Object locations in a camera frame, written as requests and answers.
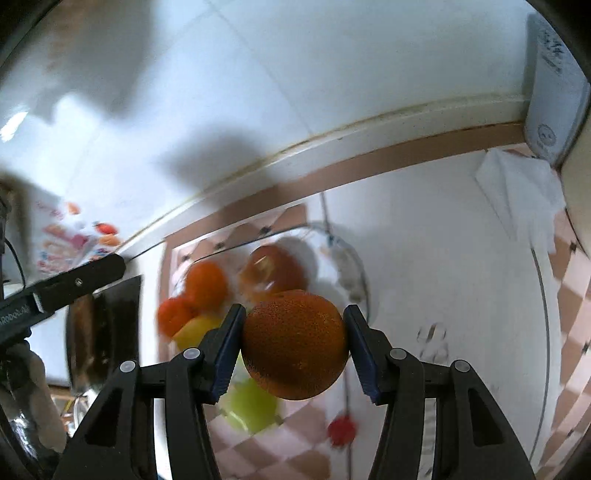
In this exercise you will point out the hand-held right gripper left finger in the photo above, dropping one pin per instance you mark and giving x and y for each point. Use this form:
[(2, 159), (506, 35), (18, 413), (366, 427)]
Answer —
[(226, 355)]

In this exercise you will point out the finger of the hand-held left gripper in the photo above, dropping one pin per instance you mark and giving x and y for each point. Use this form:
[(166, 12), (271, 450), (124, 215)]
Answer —
[(78, 281)]

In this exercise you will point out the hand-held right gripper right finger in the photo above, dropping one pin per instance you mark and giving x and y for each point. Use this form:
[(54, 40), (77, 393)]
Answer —
[(364, 355)]

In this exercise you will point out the yellow pear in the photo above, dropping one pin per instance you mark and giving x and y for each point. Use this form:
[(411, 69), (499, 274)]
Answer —
[(196, 334)]

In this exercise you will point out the red-brown apple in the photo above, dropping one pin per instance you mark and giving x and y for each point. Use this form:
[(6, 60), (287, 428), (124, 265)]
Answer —
[(175, 316)]

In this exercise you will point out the orange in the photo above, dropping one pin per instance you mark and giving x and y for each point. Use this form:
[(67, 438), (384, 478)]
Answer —
[(295, 346), (205, 284)]

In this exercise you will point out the dark red apple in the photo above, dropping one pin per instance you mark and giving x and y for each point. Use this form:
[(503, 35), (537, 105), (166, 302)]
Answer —
[(277, 272)]

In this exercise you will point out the oval patterned plate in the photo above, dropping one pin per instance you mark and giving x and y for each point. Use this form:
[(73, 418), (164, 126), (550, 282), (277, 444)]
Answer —
[(341, 258)]

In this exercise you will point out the green apple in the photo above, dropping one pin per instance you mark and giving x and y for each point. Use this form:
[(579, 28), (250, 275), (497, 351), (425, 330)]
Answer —
[(254, 406)]

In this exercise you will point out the black gas stove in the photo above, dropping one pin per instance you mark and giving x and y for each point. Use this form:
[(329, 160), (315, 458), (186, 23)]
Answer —
[(120, 323)]

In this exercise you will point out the red cherry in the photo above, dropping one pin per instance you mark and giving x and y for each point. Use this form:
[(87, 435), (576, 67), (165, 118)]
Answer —
[(342, 429)]

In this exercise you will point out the checkered printed tablecloth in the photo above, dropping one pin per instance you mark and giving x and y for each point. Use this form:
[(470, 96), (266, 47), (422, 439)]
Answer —
[(438, 277)]

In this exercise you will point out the white tissue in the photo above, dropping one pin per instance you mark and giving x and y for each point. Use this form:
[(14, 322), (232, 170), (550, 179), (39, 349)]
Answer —
[(517, 194)]

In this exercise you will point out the cream utensil holder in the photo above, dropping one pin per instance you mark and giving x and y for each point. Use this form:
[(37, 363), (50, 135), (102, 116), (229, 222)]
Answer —
[(579, 207)]

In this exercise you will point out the white spray can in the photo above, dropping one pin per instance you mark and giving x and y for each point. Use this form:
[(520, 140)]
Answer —
[(549, 92)]

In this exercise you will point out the colourful wall sticker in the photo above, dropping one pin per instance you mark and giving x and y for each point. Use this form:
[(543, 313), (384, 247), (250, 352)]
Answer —
[(60, 240)]

